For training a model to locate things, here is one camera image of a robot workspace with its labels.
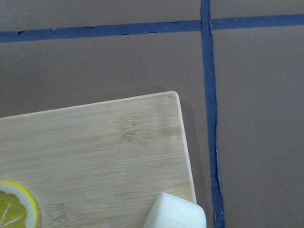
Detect lemon slice near bun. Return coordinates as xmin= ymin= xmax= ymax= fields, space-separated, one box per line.
xmin=0 ymin=181 xmax=39 ymax=228

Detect bamboo cutting board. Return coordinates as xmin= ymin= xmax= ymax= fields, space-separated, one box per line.
xmin=0 ymin=91 xmax=196 ymax=228

